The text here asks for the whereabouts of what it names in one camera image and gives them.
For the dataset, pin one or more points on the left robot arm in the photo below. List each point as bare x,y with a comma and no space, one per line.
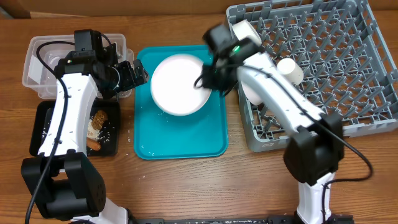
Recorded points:
63,183

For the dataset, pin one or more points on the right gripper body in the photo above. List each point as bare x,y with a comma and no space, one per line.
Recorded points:
217,77

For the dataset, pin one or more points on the pink round plate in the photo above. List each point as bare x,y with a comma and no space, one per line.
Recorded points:
174,86

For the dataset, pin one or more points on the teal serving tray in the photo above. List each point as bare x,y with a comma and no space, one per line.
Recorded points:
158,135

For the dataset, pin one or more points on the black plastic tray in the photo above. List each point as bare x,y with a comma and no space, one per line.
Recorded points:
108,135

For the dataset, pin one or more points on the clear plastic bin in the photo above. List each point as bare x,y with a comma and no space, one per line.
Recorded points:
38,78

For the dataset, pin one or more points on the pile of spilled rice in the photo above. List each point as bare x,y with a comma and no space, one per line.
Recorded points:
92,133

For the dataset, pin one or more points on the white paper cup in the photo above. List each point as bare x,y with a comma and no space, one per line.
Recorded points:
288,68

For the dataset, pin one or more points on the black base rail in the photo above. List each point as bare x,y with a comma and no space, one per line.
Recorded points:
279,219

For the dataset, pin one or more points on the pink bowl with rice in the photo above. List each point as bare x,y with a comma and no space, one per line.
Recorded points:
251,95

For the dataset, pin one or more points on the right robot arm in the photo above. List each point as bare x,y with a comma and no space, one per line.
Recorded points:
314,148

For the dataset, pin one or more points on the grey dishwasher rack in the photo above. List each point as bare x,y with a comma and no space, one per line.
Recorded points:
347,66

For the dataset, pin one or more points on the brown carrot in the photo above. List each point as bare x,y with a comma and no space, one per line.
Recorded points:
92,144

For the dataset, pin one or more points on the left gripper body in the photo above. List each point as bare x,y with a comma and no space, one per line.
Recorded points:
127,79

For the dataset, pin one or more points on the white bowl with walnut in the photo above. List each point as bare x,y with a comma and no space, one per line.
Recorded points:
244,30

